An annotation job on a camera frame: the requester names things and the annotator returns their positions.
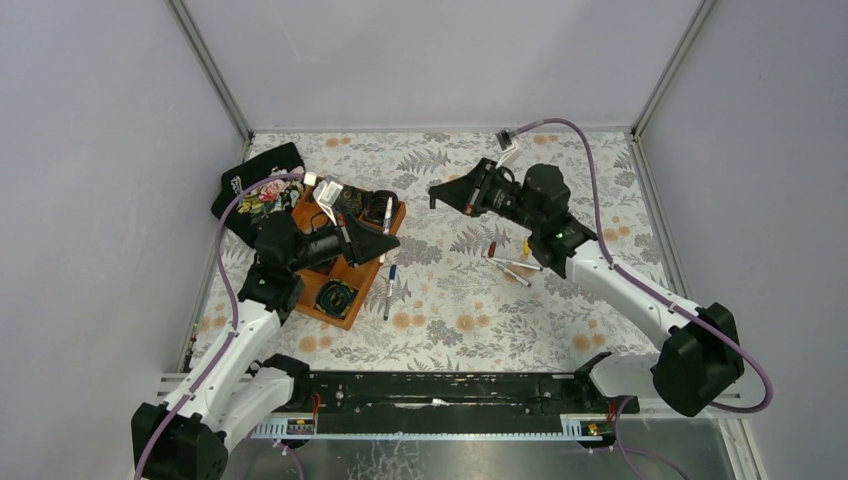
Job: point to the white marker blue end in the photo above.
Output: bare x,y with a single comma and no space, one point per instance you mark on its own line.
387,302

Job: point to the rolled dark tie back left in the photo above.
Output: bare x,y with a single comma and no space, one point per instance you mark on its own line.
351,201

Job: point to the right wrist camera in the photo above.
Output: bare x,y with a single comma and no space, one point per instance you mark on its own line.
510,150

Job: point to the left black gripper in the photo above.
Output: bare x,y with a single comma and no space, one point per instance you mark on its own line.
348,238

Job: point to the orange wooden divided tray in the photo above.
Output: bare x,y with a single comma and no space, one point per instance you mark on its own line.
360,277

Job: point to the rolled dark tie back right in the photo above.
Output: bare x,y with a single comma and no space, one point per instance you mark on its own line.
378,203

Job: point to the rolled tie blue yellow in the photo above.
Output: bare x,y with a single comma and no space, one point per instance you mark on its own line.
335,299

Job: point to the black floral embroidered cloth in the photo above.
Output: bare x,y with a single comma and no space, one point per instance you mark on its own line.
261,202

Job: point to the floral table mat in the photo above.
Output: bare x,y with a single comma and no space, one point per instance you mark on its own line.
450,309

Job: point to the rolled dark tie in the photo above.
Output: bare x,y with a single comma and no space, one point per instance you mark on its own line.
378,203
351,201

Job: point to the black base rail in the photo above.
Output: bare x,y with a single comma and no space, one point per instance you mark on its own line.
447,405

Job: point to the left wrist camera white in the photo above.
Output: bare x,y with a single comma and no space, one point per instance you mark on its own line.
325,192

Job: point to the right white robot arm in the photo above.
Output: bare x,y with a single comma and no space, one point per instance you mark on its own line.
699,354

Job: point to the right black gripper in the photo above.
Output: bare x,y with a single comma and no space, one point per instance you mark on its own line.
481,191

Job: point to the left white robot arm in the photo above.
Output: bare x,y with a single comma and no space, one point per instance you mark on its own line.
192,432

